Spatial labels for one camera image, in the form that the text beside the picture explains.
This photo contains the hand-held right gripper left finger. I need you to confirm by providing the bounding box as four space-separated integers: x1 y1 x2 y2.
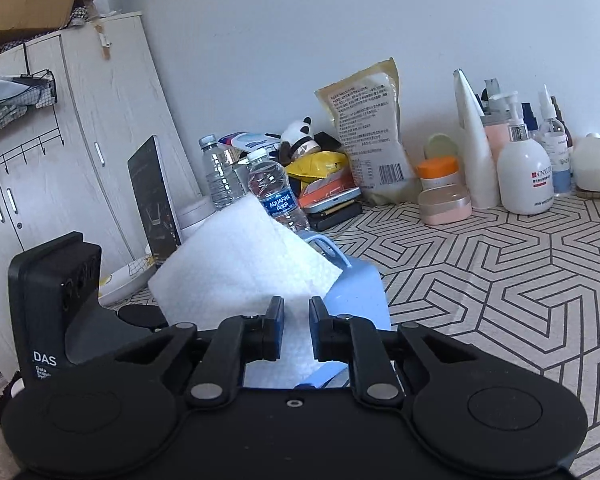
92 296 286 409

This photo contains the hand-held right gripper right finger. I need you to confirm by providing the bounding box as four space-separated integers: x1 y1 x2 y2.
308 297 485 407

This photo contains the blue container with handle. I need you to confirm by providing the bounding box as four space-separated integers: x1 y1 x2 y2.
294 230 393 391

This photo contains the white wiping cloth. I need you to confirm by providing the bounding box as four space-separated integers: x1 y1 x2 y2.
147 194 344 390

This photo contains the white patterned dish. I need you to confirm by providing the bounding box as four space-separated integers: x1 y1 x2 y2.
99 255 160 307

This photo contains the black flat box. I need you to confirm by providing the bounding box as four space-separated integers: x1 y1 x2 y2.
307 200 364 233

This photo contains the blue label water bottle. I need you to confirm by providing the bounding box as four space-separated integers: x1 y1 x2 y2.
246 148 312 233

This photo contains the silver flat device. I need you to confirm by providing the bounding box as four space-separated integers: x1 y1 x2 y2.
300 187 363 212

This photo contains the white round jar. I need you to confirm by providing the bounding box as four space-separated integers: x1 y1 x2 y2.
175 195 218 243

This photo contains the orange flat pack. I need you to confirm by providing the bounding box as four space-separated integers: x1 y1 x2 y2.
300 176 354 202

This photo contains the dark screen tablet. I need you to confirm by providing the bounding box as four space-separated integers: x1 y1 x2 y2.
127 135 183 268

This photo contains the clear unlabelled water bottle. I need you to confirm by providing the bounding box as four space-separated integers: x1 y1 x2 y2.
198 134 246 211

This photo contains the yellow snack packet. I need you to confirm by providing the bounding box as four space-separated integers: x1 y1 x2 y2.
285 151 350 181

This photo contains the geometric patterned tablecloth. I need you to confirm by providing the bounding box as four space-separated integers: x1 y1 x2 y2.
100 192 600 480

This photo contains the pink oval case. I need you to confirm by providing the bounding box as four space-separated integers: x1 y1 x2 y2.
417 183 473 226

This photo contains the white and blue tube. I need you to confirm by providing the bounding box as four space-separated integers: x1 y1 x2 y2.
217 131 281 153

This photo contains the small black box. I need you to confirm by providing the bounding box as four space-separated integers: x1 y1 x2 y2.
314 131 342 153

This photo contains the panda plush toy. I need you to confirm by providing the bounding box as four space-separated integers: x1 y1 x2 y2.
279 117 321 161

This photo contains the orange lid jar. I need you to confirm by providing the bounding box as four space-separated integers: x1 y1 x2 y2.
415 156 461 191

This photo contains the white wooden wardrobe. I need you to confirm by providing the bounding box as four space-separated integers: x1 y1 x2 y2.
0 10 203 376

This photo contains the beige printed pouch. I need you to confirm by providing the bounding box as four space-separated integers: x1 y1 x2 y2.
315 57 423 206

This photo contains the green round jar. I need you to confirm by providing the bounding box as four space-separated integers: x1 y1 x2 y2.
424 133 460 163

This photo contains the tall white tube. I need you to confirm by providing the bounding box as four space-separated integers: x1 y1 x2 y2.
452 69 502 210

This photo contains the white pump bottle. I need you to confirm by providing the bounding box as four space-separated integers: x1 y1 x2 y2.
496 91 555 215

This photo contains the pink bottle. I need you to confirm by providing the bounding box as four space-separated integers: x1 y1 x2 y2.
482 114 511 153

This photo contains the brown tape strip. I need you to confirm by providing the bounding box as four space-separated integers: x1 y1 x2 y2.
95 22 112 61

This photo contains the checked cloth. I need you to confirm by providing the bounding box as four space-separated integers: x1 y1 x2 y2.
67 5 102 29

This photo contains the clear spray bottle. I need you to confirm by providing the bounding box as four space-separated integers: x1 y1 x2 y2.
537 85 573 196

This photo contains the grey capped bottle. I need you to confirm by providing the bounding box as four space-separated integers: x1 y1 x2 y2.
482 79 504 114

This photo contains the dark blue spray bottle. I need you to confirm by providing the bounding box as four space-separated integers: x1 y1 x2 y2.
521 102 540 136

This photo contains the brown spray bottle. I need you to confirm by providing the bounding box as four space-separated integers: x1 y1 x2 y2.
551 96 575 149

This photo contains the white translucent dome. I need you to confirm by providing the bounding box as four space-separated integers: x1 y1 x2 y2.
572 132 600 192

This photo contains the black wire hanging rack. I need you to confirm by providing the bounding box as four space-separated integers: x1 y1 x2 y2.
0 40 66 186

